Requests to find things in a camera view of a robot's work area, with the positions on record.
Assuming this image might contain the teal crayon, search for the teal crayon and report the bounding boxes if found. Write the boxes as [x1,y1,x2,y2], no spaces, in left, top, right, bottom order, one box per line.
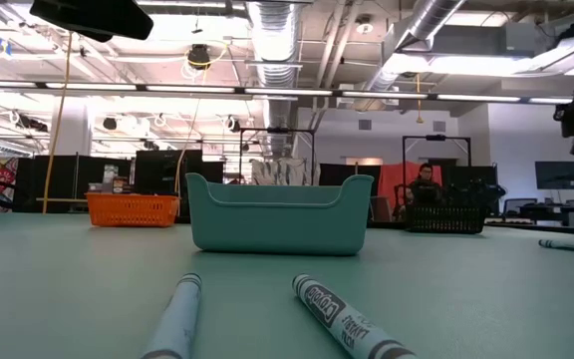
[538,238,574,256]
[140,272,203,359]
[291,272,418,359]

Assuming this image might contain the office desk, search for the office desk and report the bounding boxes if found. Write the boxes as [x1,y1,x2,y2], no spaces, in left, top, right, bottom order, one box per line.
[485,196,574,230]

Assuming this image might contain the black background robot rig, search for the black background robot rig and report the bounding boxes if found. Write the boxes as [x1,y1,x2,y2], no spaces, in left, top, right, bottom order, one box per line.
[443,179,510,205]

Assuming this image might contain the black partition panel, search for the black partition panel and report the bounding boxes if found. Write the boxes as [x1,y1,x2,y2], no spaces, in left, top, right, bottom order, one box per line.
[319,163,383,186]
[440,164,500,205]
[12,154,135,213]

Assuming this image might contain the black plastic basket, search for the black plastic basket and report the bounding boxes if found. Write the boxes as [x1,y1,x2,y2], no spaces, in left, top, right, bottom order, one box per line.
[405,201,487,234]

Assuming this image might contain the person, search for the person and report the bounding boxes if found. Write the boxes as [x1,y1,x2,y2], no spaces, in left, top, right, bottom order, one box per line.
[397,163,445,220]

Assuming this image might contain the ceiling light strip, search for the ceiling light strip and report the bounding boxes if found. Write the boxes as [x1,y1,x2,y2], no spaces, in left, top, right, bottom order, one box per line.
[0,79,238,95]
[244,88,574,106]

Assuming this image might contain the red partition cloth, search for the red partition cloth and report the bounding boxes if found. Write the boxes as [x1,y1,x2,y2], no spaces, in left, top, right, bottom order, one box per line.
[376,161,443,223]

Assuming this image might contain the white draped cloth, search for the white draped cloth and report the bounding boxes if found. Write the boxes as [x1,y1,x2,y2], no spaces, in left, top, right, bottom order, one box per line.
[250,157,314,186]

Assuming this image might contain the clear plastic centre tray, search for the clear plastic centre tray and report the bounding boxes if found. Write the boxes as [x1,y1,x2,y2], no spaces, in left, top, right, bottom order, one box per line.
[185,172,375,256]

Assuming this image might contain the orange plastic basket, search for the orange plastic basket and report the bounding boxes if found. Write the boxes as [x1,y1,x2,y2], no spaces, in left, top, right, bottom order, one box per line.
[86,192,181,228]

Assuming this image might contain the stacked small boxes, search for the stacked small boxes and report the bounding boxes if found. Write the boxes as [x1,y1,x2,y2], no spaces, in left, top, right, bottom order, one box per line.
[87,164,137,194]

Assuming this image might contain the green table mat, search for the green table mat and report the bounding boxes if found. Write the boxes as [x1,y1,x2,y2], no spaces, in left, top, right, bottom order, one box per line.
[0,211,574,359]

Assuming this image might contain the wall monitor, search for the wall monitor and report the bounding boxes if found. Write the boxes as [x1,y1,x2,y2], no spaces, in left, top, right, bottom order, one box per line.
[534,160,574,190]

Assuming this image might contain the grey air duct box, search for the grey air duct box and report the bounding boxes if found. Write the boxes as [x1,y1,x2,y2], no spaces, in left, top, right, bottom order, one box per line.
[433,22,540,57]

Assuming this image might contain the black stand frame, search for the black stand frame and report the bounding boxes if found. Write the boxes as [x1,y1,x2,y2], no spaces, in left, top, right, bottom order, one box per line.
[238,127,317,185]
[401,133,472,169]

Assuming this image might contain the hanging yellow cord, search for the hanging yellow cord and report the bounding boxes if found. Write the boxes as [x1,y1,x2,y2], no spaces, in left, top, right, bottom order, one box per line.
[415,72,425,125]

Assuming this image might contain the silver ventilation duct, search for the silver ventilation duct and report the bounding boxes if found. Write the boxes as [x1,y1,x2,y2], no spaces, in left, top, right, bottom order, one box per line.
[366,0,467,96]
[246,0,302,156]

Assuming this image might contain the black ceiling cable reel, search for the black ceiling cable reel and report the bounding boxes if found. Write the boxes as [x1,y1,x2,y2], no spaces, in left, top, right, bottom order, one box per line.
[186,43,212,70]

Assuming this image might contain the thin yellow cord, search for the thin yellow cord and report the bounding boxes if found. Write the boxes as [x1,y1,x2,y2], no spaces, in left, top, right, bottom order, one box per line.
[173,64,208,196]

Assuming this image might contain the yellow cable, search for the yellow cable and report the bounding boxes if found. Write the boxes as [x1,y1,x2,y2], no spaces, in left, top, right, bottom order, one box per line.
[41,32,77,215]

